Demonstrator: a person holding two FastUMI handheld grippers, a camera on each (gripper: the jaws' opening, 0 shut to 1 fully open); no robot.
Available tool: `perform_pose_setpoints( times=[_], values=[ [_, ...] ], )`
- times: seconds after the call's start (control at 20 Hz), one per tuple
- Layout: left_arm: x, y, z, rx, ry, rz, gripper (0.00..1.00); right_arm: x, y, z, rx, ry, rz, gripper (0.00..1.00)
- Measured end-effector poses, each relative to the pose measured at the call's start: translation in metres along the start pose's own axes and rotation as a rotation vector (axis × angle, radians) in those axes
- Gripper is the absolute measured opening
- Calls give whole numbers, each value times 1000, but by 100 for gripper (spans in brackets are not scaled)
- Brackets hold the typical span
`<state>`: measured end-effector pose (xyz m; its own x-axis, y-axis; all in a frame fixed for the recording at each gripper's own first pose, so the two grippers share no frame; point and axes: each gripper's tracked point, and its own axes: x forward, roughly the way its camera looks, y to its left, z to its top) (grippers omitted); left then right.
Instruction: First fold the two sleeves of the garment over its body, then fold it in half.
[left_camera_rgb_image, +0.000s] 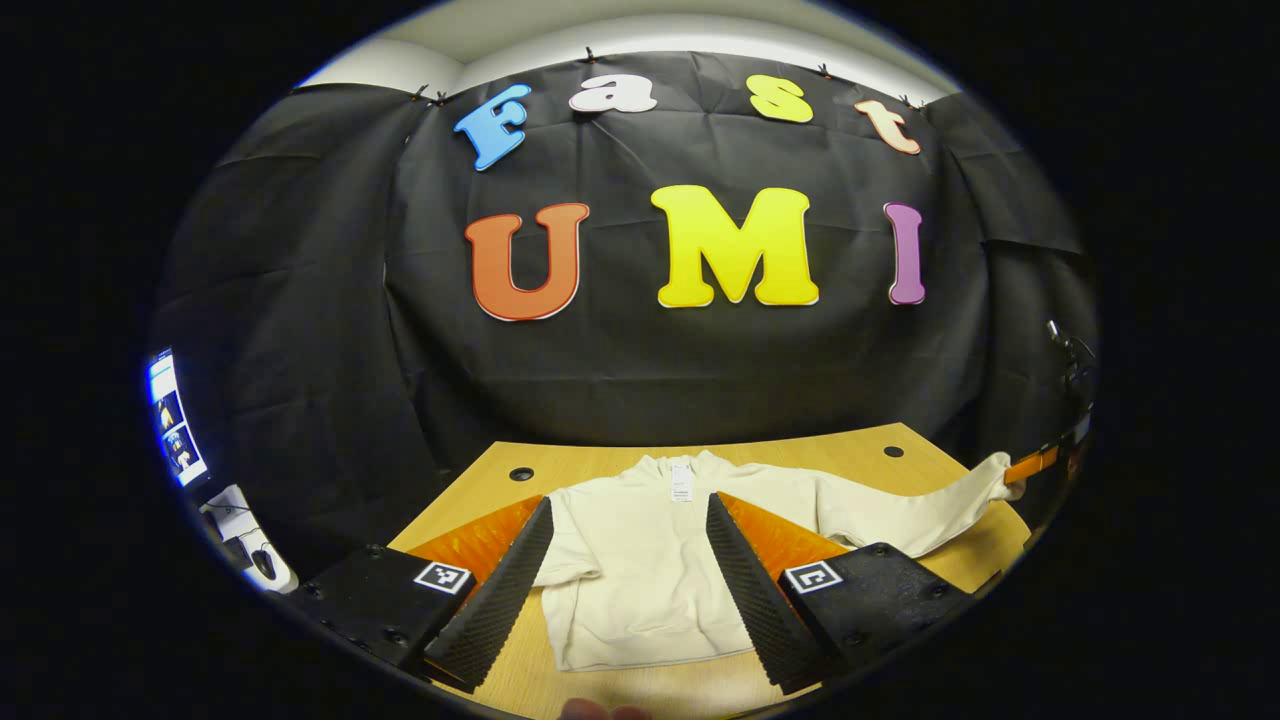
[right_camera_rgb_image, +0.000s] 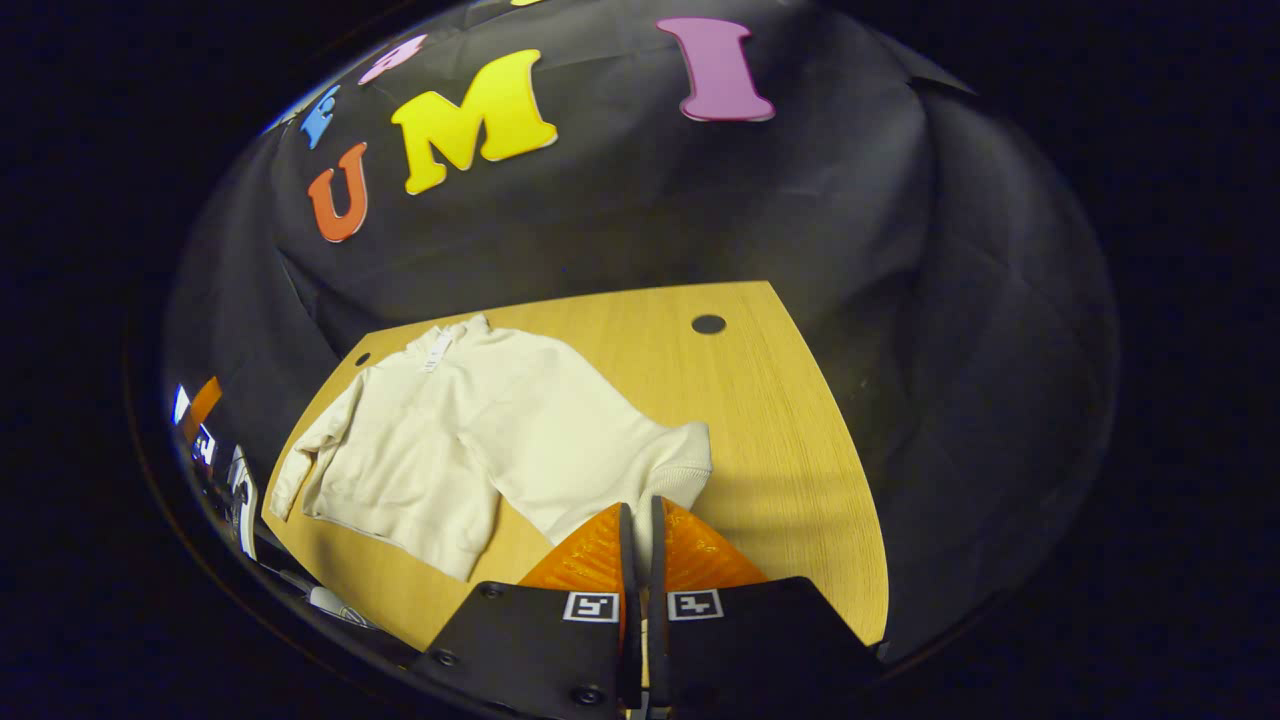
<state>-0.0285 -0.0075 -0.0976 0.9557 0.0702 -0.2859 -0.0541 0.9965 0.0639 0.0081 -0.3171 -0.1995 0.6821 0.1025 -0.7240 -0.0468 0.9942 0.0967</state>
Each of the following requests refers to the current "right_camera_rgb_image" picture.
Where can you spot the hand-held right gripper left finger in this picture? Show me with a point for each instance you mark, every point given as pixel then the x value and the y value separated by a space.
pixel 628 650

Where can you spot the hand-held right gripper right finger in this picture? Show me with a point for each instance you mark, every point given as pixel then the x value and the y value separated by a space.
pixel 659 650

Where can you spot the cream sweatshirt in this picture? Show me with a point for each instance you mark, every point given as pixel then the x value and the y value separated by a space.
pixel 520 420

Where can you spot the white side desk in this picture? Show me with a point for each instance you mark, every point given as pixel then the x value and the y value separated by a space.
pixel 243 500

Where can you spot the black backdrop cloth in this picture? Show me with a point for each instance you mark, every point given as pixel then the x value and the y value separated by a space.
pixel 650 200

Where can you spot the computer monitor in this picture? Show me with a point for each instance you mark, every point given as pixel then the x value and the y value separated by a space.
pixel 205 445

